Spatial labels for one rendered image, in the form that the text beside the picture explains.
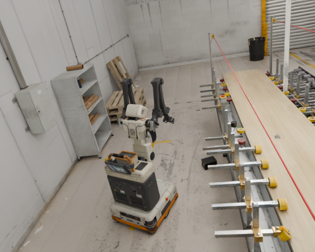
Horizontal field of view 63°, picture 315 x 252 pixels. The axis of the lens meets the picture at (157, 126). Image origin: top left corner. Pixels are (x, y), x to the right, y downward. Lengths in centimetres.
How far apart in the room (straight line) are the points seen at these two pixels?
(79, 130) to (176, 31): 658
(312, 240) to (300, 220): 16
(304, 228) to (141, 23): 928
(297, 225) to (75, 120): 369
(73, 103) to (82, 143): 77
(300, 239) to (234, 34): 904
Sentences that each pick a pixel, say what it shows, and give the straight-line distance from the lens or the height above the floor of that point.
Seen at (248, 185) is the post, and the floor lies 111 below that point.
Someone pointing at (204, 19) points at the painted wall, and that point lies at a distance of 1026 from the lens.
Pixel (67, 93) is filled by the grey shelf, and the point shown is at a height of 130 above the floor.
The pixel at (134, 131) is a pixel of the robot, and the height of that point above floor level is 112.
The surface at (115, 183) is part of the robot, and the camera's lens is 309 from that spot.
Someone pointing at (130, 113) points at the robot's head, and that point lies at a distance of 294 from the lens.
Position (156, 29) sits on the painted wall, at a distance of 1035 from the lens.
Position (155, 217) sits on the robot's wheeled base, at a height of 20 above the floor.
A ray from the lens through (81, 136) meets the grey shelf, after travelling 480.
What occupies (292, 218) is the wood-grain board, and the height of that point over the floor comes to 90.
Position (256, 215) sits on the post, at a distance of 184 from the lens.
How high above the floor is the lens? 238
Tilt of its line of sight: 25 degrees down
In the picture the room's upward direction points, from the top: 11 degrees counter-clockwise
